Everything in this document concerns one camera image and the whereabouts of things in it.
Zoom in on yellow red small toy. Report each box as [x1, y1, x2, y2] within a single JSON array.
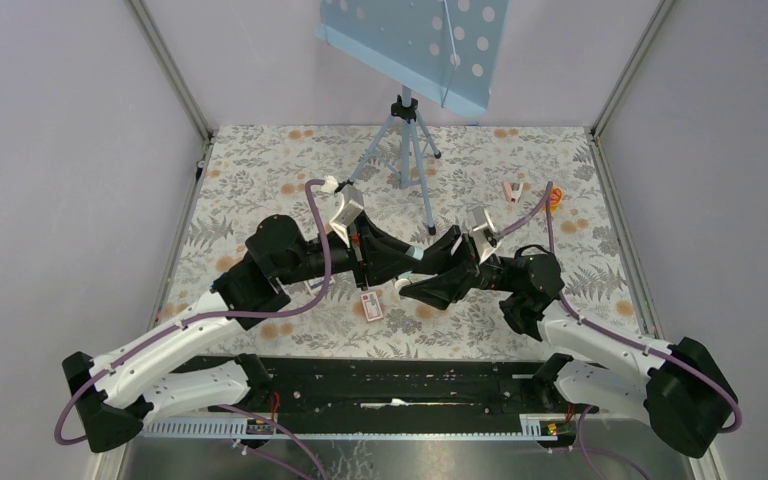
[[549, 187, 564, 212]]

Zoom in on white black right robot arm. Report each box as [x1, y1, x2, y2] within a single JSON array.
[[399, 234, 742, 458]]

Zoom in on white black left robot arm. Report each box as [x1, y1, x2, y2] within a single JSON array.
[[54, 212, 445, 453]]

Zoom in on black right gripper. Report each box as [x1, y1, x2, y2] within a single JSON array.
[[399, 225, 516, 311]]

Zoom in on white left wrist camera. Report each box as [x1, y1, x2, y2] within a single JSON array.
[[321, 176, 364, 246]]

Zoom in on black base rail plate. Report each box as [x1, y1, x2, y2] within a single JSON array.
[[188, 355, 601, 435]]

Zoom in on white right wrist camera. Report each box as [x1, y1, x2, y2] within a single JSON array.
[[468, 206, 500, 264]]

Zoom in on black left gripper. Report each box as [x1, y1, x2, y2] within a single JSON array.
[[277, 211, 422, 291]]

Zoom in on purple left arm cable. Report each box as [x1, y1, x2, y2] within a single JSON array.
[[53, 177, 336, 480]]

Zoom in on floral patterned table mat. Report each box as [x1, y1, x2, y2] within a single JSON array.
[[159, 125, 648, 360]]

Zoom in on blue music stand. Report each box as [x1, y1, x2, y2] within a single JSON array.
[[316, 0, 511, 234]]

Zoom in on grey cable duct strip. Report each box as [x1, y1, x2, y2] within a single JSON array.
[[141, 409, 575, 442]]

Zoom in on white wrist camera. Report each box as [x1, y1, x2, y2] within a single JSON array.
[[321, 176, 364, 246], [468, 206, 500, 264]]

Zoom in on blue playing card box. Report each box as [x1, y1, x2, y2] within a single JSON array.
[[304, 277, 334, 294]]

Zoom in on red white staple box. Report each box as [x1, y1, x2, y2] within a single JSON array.
[[361, 291, 384, 322]]

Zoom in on pink mini stapler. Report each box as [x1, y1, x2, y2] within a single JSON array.
[[502, 181, 523, 203]]

